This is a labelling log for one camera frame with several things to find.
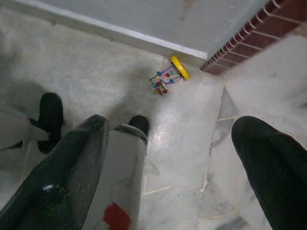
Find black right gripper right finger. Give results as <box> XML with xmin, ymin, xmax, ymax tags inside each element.
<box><xmin>231</xmin><ymin>115</ymin><xmax>307</xmax><ymax>230</ymax></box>

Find colourful bead maze toy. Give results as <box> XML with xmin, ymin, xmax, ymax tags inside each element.
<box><xmin>149</xmin><ymin>56</ymin><xmax>191</xmax><ymax>96</ymax></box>

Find white robot leg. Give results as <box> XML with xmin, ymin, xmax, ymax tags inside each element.
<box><xmin>83</xmin><ymin>123</ymin><xmax>147</xmax><ymax>230</ymax></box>
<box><xmin>0</xmin><ymin>105</ymin><xmax>52</xmax><ymax>151</ymax></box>

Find black robot right foot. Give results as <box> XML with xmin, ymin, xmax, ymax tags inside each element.
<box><xmin>128</xmin><ymin>115</ymin><xmax>149</xmax><ymax>146</ymax></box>

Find white skirting board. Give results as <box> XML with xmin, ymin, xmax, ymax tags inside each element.
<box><xmin>14</xmin><ymin>0</ymin><xmax>208</xmax><ymax>60</ymax></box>

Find white robot left leg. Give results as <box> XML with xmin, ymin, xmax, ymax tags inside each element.
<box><xmin>0</xmin><ymin>105</ymin><xmax>52</xmax><ymax>151</ymax></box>

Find white robot right leg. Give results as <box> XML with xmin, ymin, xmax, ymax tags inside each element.
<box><xmin>83</xmin><ymin>123</ymin><xmax>147</xmax><ymax>230</ymax></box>

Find black robot foot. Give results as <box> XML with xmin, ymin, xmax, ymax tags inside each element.
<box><xmin>128</xmin><ymin>115</ymin><xmax>149</xmax><ymax>146</ymax></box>
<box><xmin>37</xmin><ymin>92</ymin><xmax>65</xmax><ymax>154</ymax></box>

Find black robot left foot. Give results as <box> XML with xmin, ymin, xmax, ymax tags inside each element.
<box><xmin>37</xmin><ymin>92</ymin><xmax>65</xmax><ymax>154</ymax></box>

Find red tape patch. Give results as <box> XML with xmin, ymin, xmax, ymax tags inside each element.
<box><xmin>103</xmin><ymin>202</ymin><xmax>132</xmax><ymax>230</ymax></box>

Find red brick tile skirting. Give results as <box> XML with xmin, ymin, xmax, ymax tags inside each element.
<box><xmin>199</xmin><ymin>0</ymin><xmax>307</xmax><ymax>76</ymax></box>

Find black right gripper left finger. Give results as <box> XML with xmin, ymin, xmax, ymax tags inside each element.
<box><xmin>0</xmin><ymin>114</ymin><xmax>110</xmax><ymax>230</ymax></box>

